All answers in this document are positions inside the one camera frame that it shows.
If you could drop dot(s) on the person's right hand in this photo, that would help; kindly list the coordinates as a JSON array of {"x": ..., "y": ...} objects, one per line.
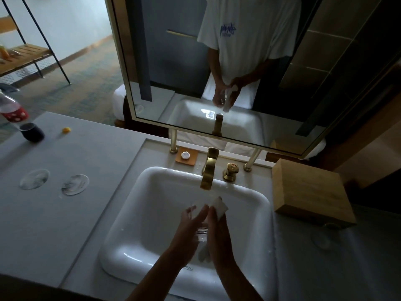
[{"x": 221, "y": 244}]

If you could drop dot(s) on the person's left hand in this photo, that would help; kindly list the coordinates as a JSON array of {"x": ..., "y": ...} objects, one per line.
[{"x": 188, "y": 238}]

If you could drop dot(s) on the clear drinking glass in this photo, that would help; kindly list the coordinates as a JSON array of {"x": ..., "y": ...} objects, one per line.
[
  {"x": 324, "y": 239},
  {"x": 202, "y": 231}
]

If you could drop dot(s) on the white towel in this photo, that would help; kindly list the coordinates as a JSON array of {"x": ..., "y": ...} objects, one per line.
[{"x": 219, "y": 206}]

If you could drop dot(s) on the person's left forearm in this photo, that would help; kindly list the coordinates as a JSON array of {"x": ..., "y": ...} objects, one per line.
[{"x": 153, "y": 282}]

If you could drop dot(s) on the person's right forearm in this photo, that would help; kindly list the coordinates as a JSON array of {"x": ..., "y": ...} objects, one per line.
[{"x": 241, "y": 285}]

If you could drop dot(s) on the white ceramic sink basin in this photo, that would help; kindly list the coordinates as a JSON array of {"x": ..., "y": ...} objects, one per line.
[{"x": 141, "y": 216}]

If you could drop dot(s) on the gold faucet spout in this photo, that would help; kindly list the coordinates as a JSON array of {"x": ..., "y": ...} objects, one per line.
[{"x": 207, "y": 175}]

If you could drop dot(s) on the orange soap dish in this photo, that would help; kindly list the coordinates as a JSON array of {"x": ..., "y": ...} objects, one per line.
[{"x": 193, "y": 162}]

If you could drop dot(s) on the white wrapped round soap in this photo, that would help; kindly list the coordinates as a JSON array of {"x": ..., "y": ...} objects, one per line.
[{"x": 185, "y": 155}]

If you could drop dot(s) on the wooden box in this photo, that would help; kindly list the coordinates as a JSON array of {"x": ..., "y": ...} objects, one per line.
[{"x": 313, "y": 191}]

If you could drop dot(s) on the round paper coaster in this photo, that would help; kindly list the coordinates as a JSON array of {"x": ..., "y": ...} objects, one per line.
[
  {"x": 75, "y": 184},
  {"x": 34, "y": 179}
]

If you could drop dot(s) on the small yellow cap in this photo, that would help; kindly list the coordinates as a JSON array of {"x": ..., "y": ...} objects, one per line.
[{"x": 66, "y": 130}]

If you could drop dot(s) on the gold framed mirror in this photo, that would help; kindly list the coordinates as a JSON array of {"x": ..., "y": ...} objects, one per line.
[{"x": 163, "y": 59}]

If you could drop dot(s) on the dark cup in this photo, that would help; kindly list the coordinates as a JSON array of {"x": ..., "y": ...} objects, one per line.
[{"x": 33, "y": 134}]

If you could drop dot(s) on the plastic bottle with red label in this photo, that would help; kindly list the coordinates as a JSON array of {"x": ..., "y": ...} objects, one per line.
[{"x": 15, "y": 114}]

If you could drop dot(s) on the orange item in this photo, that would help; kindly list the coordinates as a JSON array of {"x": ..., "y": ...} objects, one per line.
[{"x": 4, "y": 53}]

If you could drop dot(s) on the gold mirror support post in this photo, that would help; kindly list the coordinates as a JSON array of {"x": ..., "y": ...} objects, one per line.
[
  {"x": 173, "y": 139},
  {"x": 252, "y": 159}
]

